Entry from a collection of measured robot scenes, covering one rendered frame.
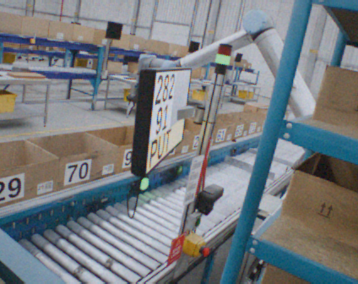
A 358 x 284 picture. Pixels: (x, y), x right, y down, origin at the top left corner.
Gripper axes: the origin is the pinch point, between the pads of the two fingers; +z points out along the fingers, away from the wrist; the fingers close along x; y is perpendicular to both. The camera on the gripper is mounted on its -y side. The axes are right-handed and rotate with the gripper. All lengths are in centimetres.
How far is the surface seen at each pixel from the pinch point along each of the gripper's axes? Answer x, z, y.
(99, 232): -29, 44, -50
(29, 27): 444, -36, 206
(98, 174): -7.9, 26.5, -32.5
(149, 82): -68, -33, -81
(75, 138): 20.8, 16.4, -25.0
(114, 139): 20.8, 21.0, 8.3
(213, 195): -74, 10, -35
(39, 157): 7, 18, -59
